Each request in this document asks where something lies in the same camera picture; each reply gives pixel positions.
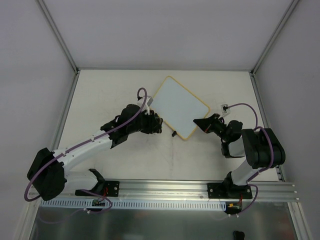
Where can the right aluminium frame post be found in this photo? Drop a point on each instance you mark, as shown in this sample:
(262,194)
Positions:
(275,34)

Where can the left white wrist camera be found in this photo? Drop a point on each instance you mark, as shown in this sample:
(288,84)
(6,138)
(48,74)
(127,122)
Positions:
(144,103)

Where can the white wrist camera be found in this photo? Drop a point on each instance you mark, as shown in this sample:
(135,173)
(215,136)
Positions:
(225,110)
(144,103)

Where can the yellow framed whiteboard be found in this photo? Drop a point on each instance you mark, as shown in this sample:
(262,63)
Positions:
(178,107)

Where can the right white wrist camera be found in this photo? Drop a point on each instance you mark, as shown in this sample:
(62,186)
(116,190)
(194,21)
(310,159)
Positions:
(225,110)

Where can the left aluminium frame post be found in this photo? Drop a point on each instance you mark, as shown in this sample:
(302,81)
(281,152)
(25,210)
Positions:
(57,34)

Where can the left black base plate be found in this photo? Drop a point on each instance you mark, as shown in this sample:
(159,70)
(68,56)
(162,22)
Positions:
(111,187)

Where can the aluminium mounting rail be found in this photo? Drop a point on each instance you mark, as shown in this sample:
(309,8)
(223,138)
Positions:
(266,191)

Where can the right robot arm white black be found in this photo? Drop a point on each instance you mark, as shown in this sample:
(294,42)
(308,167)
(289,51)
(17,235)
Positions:
(259,147)

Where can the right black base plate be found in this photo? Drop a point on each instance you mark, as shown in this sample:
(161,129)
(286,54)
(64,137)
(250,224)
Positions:
(222,191)

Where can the white slotted cable duct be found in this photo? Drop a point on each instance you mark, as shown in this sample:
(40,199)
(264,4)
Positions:
(136,204)

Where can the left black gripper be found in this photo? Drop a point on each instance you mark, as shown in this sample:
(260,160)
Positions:
(151,122)

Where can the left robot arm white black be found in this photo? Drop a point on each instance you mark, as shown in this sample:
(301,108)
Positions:
(51,171)

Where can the aluminium frame post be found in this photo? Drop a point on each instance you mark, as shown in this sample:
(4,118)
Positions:
(57,34)
(275,34)

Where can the black object at bottom edge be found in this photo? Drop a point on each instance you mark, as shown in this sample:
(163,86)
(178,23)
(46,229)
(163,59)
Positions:
(239,235)

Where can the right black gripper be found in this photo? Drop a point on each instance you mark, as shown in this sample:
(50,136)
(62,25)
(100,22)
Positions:
(211,124)

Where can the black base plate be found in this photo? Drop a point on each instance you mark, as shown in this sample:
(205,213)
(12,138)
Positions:
(222,191)
(111,187)

